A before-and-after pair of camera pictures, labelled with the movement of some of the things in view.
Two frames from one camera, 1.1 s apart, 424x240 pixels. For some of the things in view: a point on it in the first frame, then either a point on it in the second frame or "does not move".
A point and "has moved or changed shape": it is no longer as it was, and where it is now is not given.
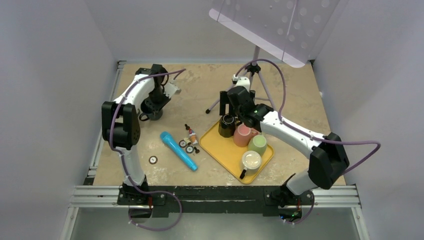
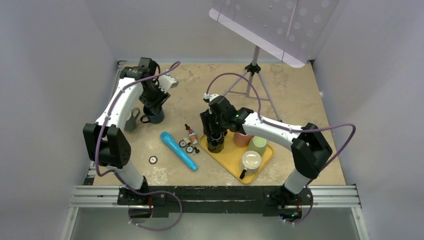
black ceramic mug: [227, 125] has moved or changed shape
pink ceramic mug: [242, 133] does not move
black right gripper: [224, 100] → [208, 117]
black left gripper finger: [161, 103] does not move
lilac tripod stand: [251, 69] does not move
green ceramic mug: [258, 143] does not move
